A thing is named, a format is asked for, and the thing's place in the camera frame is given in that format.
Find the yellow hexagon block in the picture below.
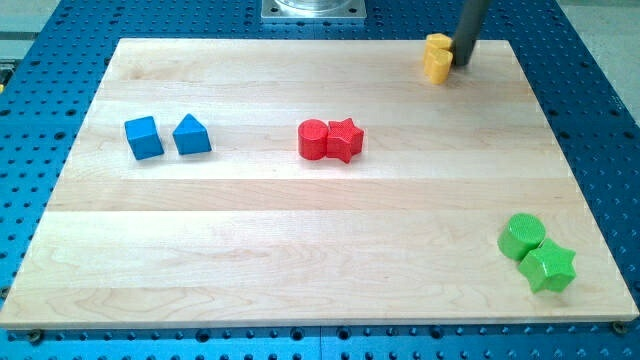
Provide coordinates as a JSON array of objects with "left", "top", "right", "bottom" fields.
[{"left": 423, "top": 33, "right": 453, "bottom": 63}]

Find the wooden board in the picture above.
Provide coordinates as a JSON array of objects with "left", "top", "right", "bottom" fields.
[{"left": 1, "top": 38, "right": 638, "bottom": 330}]

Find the red star block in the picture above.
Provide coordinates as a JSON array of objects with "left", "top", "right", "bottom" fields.
[{"left": 326, "top": 118, "right": 364, "bottom": 163}]

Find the red cylinder block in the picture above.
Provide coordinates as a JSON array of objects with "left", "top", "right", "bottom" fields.
[{"left": 298, "top": 119, "right": 328, "bottom": 160}]

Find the blue triangular prism block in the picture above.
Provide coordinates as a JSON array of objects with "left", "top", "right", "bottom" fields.
[{"left": 172, "top": 114, "right": 212, "bottom": 155}]

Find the yellow heart block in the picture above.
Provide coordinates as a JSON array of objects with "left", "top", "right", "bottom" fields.
[{"left": 425, "top": 49, "right": 453, "bottom": 84}]

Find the blue cube block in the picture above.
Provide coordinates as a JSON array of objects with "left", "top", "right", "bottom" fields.
[{"left": 124, "top": 116, "right": 164, "bottom": 160}]

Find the green cylinder block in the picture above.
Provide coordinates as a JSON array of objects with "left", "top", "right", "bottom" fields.
[{"left": 497, "top": 213, "right": 546, "bottom": 261}]

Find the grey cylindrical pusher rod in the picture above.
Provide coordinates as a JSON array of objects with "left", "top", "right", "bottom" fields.
[{"left": 451, "top": 0, "right": 491, "bottom": 67}]

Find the green star block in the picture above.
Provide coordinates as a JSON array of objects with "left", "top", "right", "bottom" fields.
[{"left": 518, "top": 238, "right": 576, "bottom": 293}]

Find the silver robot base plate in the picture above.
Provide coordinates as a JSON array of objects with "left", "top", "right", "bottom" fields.
[{"left": 261, "top": 0, "right": 367, "bottom": 20}]

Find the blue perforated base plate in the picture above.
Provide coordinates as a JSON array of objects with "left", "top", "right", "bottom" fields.
[{"left": 1, "top": 1, "right": 639, "bottom": 359}]

